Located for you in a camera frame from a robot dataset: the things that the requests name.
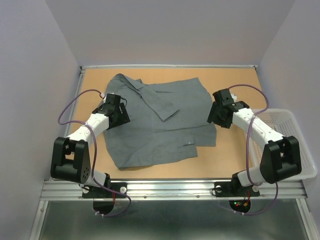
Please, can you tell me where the grey long sleeve shirt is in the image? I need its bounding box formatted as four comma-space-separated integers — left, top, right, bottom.
104, 73, 217, 169

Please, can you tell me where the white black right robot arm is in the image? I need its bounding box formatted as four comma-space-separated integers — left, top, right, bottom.
207, 101, 302, 195

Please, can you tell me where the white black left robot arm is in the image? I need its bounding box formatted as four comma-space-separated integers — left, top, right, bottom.
50, 102, 130, 197

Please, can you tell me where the white perforated plastic basket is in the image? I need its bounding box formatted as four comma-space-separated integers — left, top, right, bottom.
257, 108, 318, 181

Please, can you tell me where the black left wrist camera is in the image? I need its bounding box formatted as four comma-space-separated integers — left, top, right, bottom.
103, 93, 122, 111

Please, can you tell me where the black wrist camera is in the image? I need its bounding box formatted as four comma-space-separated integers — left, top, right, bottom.
213, 88, 237, 105
103, 93, 122, 111

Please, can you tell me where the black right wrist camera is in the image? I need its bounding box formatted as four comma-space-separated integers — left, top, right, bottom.
213, 88, 237, 105

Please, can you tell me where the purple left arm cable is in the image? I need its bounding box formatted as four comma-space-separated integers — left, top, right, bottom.
58, 89, 132, 218

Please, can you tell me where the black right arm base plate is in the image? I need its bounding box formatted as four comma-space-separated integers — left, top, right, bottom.
211, 181, 260, 198

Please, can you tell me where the aluminium front frame rail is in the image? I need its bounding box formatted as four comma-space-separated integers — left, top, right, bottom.
40, 178, 307, 201

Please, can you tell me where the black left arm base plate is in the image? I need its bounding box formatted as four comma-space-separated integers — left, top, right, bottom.
82, 182, 127, 199

